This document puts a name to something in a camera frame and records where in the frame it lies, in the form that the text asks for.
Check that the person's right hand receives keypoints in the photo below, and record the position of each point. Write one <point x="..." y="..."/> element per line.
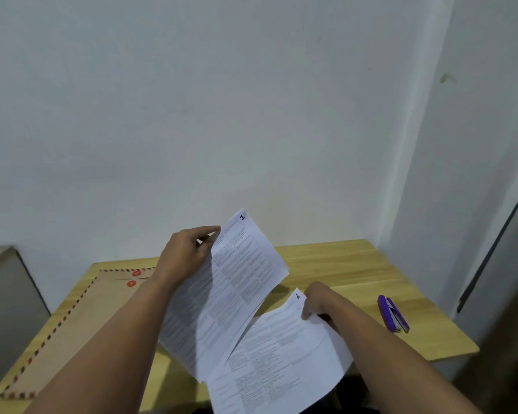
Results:
<point x="319" y="297"/>

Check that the single printed paper sheet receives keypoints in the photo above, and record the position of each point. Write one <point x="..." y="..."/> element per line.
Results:
<point x="280" y="357"/>

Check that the person's left forearm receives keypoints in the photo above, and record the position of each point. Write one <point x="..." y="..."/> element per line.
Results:
<point x="112" y="344"/>

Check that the person's left hand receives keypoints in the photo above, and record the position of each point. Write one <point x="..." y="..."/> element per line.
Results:
<point x="182" y="255"/>

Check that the purple stapler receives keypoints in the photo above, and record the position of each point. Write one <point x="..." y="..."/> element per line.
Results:
<point x="393" y="313"/>

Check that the wooden table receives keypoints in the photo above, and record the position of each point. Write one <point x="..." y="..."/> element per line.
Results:
<point x="362" y="297"/>

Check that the grey cabinet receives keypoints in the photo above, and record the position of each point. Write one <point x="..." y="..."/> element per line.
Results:
<point x="6" y="314"/>

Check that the dark door frame strip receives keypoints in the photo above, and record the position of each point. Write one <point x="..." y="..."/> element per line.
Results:
<point x="494" y="250"/>

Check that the person's right forearm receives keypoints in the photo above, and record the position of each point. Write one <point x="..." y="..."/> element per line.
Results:
<point x="397" y="362"/>

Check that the person's left thumb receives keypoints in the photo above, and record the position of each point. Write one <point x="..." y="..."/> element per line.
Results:
<point x="205" y="231"/>

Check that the person's right fingers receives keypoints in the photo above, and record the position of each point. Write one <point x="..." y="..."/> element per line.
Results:
<point x="307" y="309"/>

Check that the stack of printed paper sheets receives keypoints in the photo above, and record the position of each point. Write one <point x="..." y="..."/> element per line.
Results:
<point x="224" y="293"/>

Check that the brown envelope with striped border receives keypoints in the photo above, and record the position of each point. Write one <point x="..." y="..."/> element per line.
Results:
<point x="77" y="323"/>

